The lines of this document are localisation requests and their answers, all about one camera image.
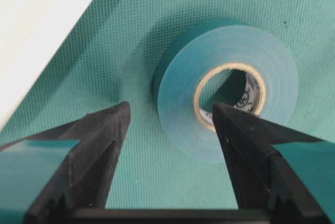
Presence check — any white plastic tray case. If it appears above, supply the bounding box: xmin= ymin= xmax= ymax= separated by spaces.
xmin=1 ymin=0 xmax=92 ymax=126

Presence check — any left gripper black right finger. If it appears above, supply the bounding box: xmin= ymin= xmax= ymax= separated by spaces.
xmin=213 ymin=103 xmax=334 ymax=223

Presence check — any teal green tape roll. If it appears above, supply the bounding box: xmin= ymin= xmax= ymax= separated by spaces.
xmin=153 ymin=19 xmax=298 ymax=163

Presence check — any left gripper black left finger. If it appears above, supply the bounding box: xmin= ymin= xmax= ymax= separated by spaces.
xmin=1 ymin=102 xmax=131 ymax=223

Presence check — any green table cloth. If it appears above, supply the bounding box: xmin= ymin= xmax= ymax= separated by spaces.
xmin=1 ymin=0 xmax=334 ymax=209

